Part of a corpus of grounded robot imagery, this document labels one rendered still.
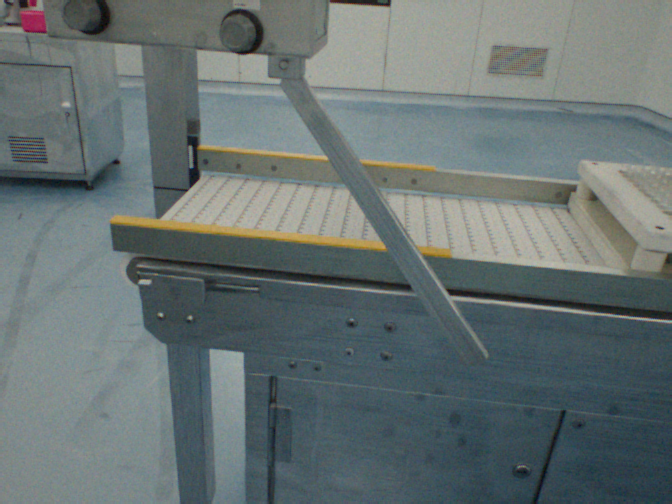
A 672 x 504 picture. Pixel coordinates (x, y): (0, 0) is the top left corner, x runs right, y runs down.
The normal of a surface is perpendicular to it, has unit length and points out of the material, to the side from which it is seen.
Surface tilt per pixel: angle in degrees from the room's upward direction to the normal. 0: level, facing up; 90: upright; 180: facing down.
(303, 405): 90
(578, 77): 90
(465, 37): 90
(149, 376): 0
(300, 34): 90
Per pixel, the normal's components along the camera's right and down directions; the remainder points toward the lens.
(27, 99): 0.04, 0.44
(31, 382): 0.07, -0.89
